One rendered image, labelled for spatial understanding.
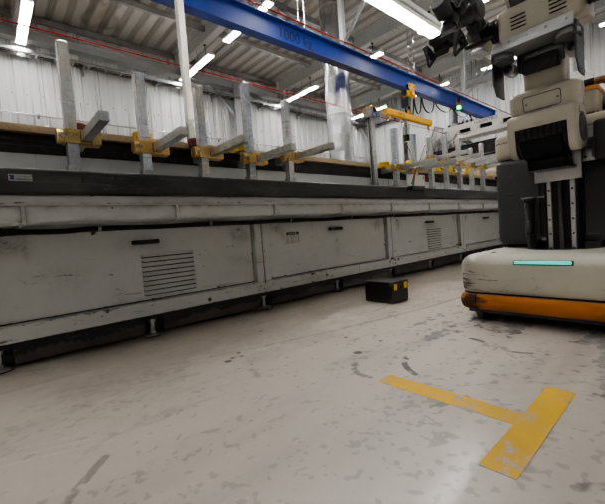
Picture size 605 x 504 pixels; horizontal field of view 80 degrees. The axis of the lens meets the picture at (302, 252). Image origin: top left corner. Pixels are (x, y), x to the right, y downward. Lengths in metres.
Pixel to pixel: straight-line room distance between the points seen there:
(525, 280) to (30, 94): 8.86
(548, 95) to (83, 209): 1.74
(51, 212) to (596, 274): 1.85
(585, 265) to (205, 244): 1.59
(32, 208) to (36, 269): 0.31
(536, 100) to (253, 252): 1.46
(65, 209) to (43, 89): 7.85
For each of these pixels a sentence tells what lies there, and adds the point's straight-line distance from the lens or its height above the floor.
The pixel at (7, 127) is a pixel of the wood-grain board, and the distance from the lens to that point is 1.73.
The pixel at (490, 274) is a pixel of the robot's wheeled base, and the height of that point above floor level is 0.20.
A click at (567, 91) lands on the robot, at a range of 1.67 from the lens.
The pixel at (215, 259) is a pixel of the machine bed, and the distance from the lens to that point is 1.95.
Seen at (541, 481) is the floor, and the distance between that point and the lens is 0.78.
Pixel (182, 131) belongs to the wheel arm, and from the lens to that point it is 1.38.
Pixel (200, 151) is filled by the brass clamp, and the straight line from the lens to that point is 1.68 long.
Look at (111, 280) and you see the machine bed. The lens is 1.78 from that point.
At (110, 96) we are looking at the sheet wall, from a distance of 9.57.
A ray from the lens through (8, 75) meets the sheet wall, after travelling 9.31.
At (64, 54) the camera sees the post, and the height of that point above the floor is 1.10.
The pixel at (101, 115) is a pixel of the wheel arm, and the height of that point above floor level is 0.82.
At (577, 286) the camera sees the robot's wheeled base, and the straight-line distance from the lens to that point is 1.56.
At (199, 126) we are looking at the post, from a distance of 1.73.
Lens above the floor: 0.42
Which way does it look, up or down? 3 degrees down
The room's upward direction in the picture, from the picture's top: 4 degrees counter-clockwise
